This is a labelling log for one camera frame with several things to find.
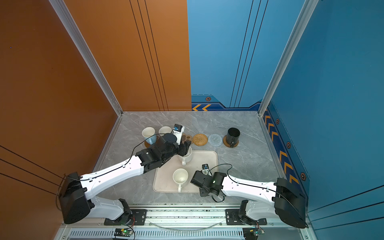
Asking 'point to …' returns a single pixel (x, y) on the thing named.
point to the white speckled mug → (187, 158)
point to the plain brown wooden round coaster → (224, 139)
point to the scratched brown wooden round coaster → (147, 145)
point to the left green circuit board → (123, 232)
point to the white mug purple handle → (164, 130)
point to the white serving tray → (163, 181)
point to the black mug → (233, 136)
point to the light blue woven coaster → (215, 140)
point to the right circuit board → (251, 233)
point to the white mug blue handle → (149, 135)
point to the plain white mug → (180, 176)
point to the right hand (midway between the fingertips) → (203, 191)
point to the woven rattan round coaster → (200, 139)
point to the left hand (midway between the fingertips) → (187, 139)
